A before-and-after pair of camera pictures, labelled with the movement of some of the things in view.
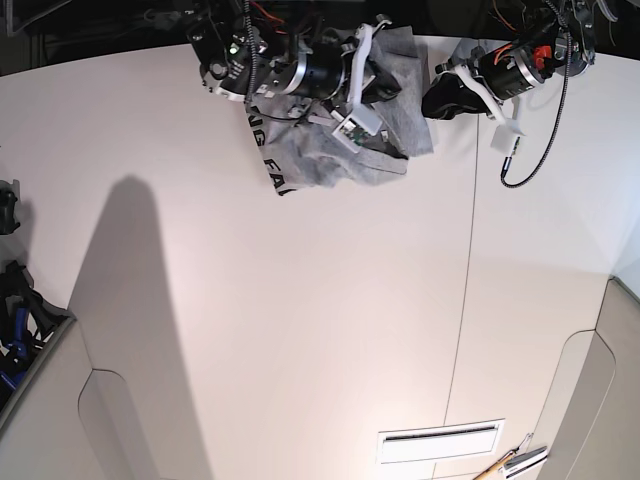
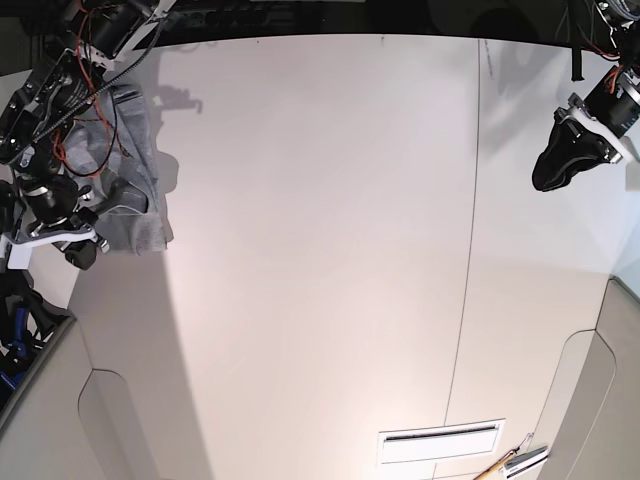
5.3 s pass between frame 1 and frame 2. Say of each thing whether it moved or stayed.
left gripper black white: moved
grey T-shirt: moved
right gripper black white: moved
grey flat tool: stayed
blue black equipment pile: stayed
